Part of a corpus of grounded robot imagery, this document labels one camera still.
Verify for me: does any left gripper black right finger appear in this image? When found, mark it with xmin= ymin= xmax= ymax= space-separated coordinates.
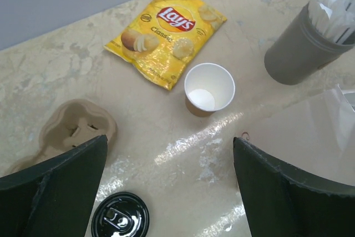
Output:
xmin=233 ymin=137 xmax=354 ymax=236

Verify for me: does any cardboard cup carrier tray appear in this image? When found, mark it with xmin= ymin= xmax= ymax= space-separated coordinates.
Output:
xmin=5 ymin=99 xmax=118 ymax=175

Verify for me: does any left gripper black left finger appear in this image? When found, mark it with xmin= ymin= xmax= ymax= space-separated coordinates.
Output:
xmin=1 ymin=135 xmax=108 ymax=236

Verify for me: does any grey straw holder cup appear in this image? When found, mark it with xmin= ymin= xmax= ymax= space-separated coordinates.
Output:
xmin=264 ymin=5 xmax=354 ymax=85

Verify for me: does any brown paper cup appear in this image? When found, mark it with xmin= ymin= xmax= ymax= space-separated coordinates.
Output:
xmin=184 ymin=63 xmax=236 ymax=117

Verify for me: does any yellow Lays chips bag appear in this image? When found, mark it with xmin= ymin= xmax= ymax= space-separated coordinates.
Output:
xmin=104 ymin=0 xmax=227 ymax=90

